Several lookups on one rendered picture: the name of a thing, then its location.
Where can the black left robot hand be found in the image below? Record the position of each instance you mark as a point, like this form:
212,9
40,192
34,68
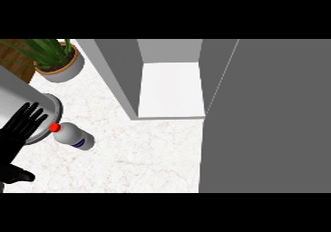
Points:
14,133

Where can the clear red-capped water bottle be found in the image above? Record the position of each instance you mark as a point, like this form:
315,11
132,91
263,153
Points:
74,137

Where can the grey open cabinet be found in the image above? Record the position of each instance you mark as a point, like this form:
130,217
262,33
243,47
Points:
169,90

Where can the dark grey cabinet door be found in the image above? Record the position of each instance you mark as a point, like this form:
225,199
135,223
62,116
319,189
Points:
271,116

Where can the grey cylindrical appliance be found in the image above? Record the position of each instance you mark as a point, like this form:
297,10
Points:
15,99

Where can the green potted plant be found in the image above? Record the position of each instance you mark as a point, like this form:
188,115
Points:
55,59

